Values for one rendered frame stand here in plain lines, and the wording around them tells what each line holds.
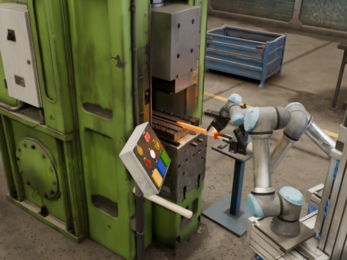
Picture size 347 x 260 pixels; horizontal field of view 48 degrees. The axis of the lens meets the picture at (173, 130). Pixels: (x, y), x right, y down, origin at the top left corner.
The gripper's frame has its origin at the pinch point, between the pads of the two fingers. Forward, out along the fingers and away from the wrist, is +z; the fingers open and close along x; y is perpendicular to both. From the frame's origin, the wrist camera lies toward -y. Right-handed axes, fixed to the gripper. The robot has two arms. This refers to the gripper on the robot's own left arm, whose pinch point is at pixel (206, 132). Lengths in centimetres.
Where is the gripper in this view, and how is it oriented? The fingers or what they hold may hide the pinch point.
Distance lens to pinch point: 255.0
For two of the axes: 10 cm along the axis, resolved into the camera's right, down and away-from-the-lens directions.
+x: 5.8, -3.7, 7.3
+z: -4.1, 6.4, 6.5
